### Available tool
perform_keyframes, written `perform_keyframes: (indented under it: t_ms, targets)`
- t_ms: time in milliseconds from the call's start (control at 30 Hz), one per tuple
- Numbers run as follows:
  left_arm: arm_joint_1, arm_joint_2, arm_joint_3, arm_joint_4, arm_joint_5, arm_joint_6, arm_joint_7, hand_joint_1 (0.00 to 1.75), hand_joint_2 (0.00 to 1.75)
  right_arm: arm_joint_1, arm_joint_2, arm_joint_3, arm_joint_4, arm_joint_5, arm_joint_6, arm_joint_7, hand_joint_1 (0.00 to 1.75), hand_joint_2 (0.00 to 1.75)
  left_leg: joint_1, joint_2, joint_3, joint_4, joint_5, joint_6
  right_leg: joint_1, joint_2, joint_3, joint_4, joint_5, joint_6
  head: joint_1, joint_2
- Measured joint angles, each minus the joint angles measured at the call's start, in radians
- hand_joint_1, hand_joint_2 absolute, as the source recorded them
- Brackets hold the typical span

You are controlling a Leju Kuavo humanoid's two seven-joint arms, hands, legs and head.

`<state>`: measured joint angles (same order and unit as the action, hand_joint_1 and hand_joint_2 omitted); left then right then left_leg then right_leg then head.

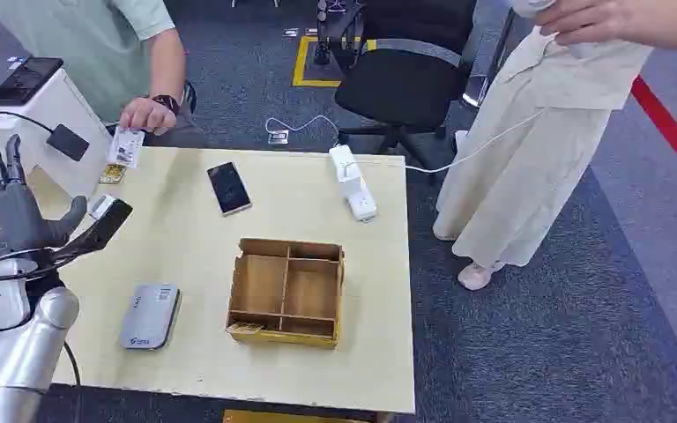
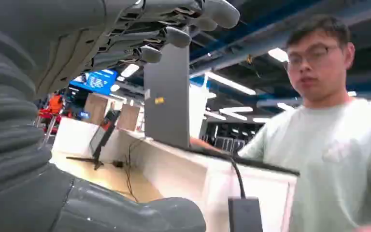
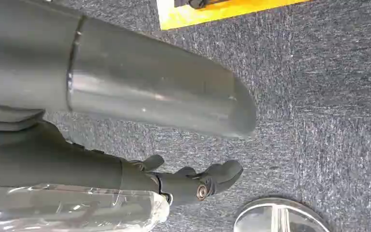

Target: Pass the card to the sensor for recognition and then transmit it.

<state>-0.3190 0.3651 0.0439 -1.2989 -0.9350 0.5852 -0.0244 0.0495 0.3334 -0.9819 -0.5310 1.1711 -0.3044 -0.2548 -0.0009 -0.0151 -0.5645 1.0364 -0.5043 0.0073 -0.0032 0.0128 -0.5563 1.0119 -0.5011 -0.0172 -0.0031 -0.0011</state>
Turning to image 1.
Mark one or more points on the dark wristwatch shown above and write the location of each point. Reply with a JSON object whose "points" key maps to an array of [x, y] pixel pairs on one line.
{"points": [[166, 103]]}

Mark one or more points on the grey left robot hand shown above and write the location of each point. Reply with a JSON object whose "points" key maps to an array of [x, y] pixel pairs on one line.
{"points": [[5, 213]]}

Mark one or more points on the printed paper card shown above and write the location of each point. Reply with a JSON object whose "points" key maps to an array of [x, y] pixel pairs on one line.
{"points": [[126, 147]]}

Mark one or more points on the yellow board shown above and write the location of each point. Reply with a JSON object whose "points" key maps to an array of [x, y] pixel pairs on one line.
{"points": [[280, 417]]}

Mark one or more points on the person's hand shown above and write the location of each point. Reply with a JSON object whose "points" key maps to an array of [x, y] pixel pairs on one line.
{"points": [[578, 23]]}

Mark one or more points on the white power strip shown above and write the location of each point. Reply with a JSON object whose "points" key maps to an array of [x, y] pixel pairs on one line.
{"points": [[352, 184]]}

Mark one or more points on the floor marker tag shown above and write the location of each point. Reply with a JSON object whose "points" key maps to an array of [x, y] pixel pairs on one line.
{"points": [[278, 137]]}

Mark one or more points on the yellow printed card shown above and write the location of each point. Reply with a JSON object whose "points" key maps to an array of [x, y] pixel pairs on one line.
{"points": [[112, 174]]}

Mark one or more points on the person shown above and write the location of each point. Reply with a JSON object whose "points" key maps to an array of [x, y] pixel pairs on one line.
{"points": [[525, 163], [81, 46]]}

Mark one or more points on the person's left hand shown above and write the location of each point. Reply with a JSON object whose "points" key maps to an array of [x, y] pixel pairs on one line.
{"points": [[146, 115]]}

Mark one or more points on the black tablet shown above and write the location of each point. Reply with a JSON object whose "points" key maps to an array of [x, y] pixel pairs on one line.
{"points": [[26, 80]]}

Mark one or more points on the red floor tape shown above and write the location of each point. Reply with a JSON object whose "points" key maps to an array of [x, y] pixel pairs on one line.
{"points": [[674, 134]]}

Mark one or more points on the yellow floor tape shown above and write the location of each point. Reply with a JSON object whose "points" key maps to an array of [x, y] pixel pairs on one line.
{"points": [[299, 61]]}

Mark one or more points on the black office chair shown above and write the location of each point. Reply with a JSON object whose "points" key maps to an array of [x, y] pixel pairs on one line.
{"points": [[408, 87]]}

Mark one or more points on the black smartphone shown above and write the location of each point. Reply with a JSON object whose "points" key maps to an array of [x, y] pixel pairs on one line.
{"points": [[229, 188]]}

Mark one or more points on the black equipment stand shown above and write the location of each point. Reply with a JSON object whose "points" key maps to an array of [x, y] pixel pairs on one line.
{"points": [[322, 35]]}

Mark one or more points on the black power adapter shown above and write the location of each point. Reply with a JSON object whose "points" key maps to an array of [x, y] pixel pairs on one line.
{"points": [[68, 142]]}

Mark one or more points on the divided wooden card box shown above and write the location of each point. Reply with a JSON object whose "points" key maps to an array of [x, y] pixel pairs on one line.
{"points": [[286, 292]]}

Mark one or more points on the white cabinet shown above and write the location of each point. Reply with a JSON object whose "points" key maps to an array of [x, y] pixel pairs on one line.
{"points": [[58, 108]]}

